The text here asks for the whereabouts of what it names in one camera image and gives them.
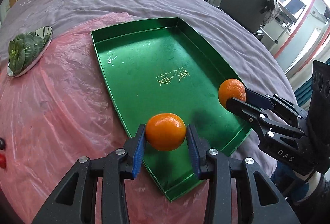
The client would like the pink plastic sheet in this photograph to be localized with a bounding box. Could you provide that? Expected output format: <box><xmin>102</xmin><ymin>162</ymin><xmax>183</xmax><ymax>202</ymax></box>
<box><xmin>0</xmin><ymin>12</ymin><xmax>238</xmax><ymax>224</ymax></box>

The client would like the green bok choy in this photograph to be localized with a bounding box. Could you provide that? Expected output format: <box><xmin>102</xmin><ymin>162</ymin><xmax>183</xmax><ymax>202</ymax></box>
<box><xmin>8</xmin><ymin>31</ymin><xmax>51</xmax><ymax>77</ymax></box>

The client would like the green rectangular tray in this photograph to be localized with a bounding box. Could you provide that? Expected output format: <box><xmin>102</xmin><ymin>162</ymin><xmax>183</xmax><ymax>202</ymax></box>
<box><xmin>91</xmin><ymin>17</ymin><xmax>253</xmax><ymax>202</ymax></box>

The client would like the red apple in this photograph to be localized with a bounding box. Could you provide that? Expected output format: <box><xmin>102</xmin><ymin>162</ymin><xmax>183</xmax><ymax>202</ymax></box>
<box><xmin>0</xmin><ymin>154</ymin><xmax>6</xmax><ymax>169</ymax></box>

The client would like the dark plum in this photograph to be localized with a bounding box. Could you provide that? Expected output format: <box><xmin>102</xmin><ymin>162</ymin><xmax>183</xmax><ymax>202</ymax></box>
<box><xmin>0</xmin><ymin>138</ymin><xmax>6</xmax><ymax>150</ymax></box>

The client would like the large orange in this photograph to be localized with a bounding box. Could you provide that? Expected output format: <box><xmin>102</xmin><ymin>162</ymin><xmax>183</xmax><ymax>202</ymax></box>
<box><xmin>145</xmin><ymin>113</ymin><xmax>186</xmax><ymax>151</ymax></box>

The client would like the white enamel plate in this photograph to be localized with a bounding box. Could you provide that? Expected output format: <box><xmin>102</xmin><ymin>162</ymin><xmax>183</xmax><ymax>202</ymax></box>
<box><xmin>7</xmin><ymin>26</ymin><xmax>53</xmax><ymax>78</ymax></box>

